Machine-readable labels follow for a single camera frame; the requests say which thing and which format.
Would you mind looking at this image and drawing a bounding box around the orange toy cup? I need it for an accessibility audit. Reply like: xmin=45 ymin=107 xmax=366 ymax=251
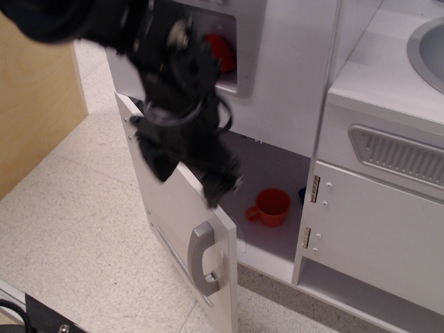
xmin=245 ymin=187 xmax=291 ymax=228

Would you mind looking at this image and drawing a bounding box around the aluminium frame rail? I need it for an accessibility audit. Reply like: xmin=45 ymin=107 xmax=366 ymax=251
xmin=1 ymin=279 xmax=26 ymax=325

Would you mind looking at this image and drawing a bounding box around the white oven cabinet door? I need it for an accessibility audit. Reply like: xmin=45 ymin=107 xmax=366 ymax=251
xmin=301 ymin=162 xmax=443 ymax=314

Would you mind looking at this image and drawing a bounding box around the blue toy object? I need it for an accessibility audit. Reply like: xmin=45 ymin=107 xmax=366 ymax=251
xmin=298 ymin=187 xmax=307 ymax=204

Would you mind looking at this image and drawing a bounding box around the grey vent panel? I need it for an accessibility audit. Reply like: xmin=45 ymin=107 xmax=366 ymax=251
xmin=348 ymin=124 xmax=443 ymax=189

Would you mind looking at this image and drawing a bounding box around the brass door hinge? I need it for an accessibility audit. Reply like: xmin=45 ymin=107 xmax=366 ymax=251
xmin=310 ymin=175 xmax=321 ymax=203
xmin=302 ymin=227 xmax=311 ymax=248

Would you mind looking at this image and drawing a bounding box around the lower brass door hinge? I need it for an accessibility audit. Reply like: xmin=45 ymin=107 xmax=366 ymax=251
xmin=302 ymin=227 xmax=311 ymax=248

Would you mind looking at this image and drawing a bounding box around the white toy fridge cabinet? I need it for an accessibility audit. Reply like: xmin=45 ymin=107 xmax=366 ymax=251
xmin=106 ymin=1 xmax=341 ymax=282

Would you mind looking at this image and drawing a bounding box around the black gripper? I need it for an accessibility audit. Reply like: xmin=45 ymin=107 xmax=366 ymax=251
xmin=130 ymin=103 xmax=244 ymax=209

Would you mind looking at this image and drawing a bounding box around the white fridge door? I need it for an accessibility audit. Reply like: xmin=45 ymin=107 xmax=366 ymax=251
xmin=115 ymin=94 xmax=239 ymax=332

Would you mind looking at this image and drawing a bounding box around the grey toy sink basin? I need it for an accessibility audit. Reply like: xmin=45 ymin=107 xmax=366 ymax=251
xmin=407 ymin=17 xmax=443 ymax=94

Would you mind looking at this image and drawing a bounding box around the grey dispenser niche frame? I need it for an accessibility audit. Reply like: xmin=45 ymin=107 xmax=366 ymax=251
xmin=187 ymin=1 xmax=266 ymax=99

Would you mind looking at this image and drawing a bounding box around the silver fridge door handle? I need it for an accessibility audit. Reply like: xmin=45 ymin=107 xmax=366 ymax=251
xmin=187 ymin=219 xmax=230 ymax=298

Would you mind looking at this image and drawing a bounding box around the upper brass door hinge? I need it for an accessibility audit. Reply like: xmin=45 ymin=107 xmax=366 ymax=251
xmin=310 ymin=175 xmax=321 ymax=203

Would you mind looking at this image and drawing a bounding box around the red toy strawberry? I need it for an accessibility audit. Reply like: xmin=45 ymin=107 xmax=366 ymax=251
xmin=205 ymin=34 xmax=237 ymax=74

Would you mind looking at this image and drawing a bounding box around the white toy kitchen counter unit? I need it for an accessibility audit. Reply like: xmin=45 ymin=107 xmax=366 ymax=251
xmin=293 ymin=1 xmax=443 ymax=332

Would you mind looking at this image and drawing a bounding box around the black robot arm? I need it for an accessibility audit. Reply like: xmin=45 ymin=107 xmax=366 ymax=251
xmin=1 ymin=1 xmax=241 ymax=208

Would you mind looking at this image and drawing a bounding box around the black cable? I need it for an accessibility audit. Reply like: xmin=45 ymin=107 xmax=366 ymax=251
xmin=0 ymin=298 xmax=35 ymax=333

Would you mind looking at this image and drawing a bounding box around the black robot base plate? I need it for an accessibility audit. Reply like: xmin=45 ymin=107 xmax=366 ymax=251
xmin=25 ymin=294 xmax=87 ymax=333

